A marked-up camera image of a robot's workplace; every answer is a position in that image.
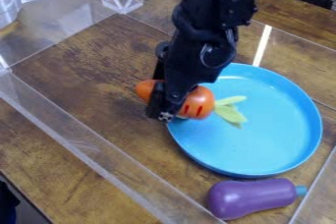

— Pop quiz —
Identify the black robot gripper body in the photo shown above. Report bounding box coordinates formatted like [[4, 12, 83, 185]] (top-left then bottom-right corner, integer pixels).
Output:
[[153, 19, 237, 99]]

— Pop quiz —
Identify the purple toy eggplant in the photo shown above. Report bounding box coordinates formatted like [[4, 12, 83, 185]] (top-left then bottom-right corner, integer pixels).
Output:
[[208, 178, 307, 220]]

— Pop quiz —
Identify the clear acrylic enclosure wall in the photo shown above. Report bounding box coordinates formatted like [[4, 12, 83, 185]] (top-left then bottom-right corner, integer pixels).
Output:
[[0, 0, 336, 224]]

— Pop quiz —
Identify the orange toy carrot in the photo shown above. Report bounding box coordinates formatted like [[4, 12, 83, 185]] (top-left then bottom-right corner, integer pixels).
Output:
[[135, 80, 247, 128]]

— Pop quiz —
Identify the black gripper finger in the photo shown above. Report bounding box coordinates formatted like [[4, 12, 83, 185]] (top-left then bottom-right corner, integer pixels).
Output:
[[145, 82, 189, 123]]

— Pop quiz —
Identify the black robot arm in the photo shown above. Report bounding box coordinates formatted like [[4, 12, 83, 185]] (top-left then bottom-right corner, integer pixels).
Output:
[[145, 0, 257, 122]]

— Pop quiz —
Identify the blue round plastic tray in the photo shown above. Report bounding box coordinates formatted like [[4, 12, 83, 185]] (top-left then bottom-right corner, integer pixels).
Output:
[[168, 63, 323, 178]]

